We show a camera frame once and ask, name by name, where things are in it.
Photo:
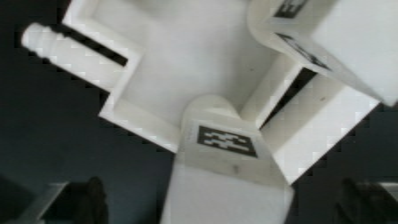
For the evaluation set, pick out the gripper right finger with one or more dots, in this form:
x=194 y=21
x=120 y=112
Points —
x=367 y=205

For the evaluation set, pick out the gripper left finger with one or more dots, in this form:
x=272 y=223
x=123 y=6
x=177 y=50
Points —
x=72 y=204

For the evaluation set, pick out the white chair seat part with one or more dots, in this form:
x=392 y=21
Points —
x=162 y=50

